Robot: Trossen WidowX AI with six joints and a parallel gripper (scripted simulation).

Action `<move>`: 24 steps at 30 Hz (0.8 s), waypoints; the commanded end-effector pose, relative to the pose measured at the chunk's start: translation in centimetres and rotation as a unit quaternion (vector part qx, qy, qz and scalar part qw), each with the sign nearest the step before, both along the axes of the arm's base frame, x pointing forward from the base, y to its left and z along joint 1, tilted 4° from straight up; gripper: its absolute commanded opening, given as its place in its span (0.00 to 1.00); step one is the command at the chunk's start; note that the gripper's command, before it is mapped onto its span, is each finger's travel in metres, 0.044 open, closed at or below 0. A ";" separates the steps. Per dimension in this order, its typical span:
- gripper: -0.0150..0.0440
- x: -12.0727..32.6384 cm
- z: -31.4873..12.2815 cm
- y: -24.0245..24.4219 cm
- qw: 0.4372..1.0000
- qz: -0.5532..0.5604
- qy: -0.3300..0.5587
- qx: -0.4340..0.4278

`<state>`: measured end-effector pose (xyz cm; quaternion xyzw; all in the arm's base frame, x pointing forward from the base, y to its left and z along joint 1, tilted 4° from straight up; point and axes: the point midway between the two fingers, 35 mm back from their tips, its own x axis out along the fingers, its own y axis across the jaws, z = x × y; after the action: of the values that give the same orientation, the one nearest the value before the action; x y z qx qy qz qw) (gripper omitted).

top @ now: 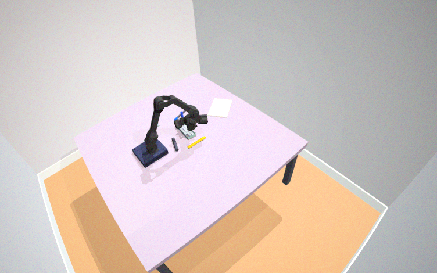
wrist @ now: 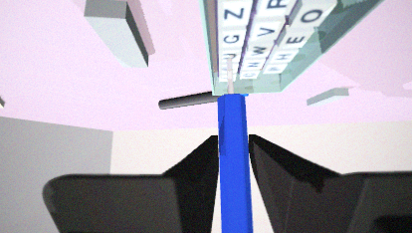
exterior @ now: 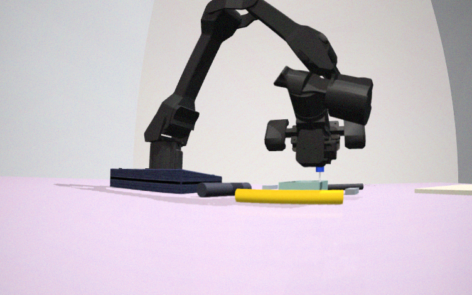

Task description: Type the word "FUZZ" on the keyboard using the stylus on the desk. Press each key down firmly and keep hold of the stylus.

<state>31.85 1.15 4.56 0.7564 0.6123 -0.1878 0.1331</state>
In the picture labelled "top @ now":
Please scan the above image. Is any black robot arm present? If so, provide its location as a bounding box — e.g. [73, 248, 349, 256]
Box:
[144, 95, 208, 155]

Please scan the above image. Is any keyboard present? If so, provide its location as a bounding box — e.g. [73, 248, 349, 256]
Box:
[179, 125, 196, 140]

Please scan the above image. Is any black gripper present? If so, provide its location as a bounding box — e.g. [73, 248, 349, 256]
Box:
[174, 114, 190, 129]

